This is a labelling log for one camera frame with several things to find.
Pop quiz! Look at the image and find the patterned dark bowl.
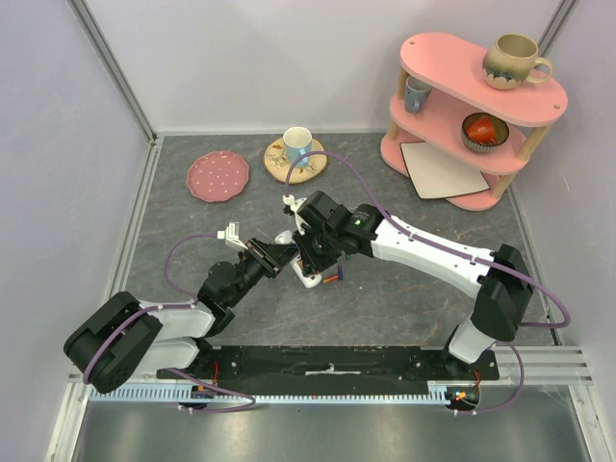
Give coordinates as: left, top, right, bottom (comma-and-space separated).
461, 113, 510, 153

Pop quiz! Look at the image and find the orange red cup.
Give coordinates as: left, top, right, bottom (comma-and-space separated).
466, 115, 497, 145

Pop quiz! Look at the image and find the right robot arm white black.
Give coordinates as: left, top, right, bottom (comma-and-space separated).
283, 192, 533, 379

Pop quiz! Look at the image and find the light blue cup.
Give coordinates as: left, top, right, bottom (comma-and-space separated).
282, 126, 313, 164

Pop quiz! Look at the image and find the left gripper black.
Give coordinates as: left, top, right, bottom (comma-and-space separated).
228, 236, 298, 306

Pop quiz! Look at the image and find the pink three-tier shelf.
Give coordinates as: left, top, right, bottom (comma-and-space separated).
380, 32, 568, 212

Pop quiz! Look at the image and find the orange red battery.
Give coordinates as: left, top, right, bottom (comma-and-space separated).
322, 274, 339, 284

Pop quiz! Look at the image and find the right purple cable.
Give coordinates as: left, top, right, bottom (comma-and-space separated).
283, 151, 572, 416

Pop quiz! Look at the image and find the white remote control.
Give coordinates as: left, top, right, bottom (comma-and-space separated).
274, 230, 322, 289

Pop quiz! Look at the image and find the white square mat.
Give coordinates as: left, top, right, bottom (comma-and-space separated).
400, 142, 489, 199

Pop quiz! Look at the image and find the pink dotted plate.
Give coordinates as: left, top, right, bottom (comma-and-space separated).
186, 150, 249, 203

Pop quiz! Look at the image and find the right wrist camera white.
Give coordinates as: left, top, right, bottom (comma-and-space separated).
282, 194, 308, 235

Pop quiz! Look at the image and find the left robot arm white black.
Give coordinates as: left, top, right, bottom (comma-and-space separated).
64, 239, 298, 394

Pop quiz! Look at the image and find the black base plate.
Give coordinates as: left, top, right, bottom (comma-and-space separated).
183, 346, 500, 396

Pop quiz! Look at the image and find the beige ceramic mug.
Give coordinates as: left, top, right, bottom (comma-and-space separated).
482, 34, 553, 90

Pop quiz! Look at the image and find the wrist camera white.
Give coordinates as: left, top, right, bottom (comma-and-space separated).
217, 221, 247, 251
282, 194, 308, 235

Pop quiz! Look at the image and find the beige leaf saucer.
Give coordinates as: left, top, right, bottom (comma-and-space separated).
263, 137, 327, 185

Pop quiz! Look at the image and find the grey blue mug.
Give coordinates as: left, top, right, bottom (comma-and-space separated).
404, 76, 432, 114

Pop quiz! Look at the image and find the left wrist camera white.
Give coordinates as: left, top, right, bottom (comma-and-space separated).
217, 221, 247, 251

